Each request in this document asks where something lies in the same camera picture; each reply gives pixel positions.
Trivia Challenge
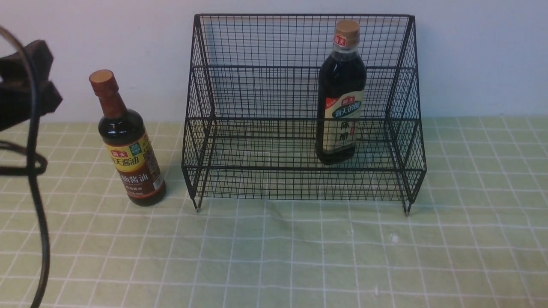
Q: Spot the black wire mesh shelf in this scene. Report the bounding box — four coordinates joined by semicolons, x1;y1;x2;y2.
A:
181;12;427;215

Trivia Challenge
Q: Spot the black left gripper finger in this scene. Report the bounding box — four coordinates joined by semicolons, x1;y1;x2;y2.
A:
0;40;54;83

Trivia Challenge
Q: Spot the black cable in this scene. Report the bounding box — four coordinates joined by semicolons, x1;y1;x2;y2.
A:
0;26;51;308

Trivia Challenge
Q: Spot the dark soy sauce bottle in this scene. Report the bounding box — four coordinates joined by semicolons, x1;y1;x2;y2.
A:
89;69;167;207

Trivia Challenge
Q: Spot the black vinegar bottle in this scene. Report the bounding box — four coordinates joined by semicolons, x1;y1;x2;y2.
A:
315;20;366;166

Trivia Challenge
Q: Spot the green checkered tablecloth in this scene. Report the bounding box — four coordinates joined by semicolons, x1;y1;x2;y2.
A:
0;116;548;308

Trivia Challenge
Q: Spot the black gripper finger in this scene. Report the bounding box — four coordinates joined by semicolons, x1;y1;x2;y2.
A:
0;81;63;131

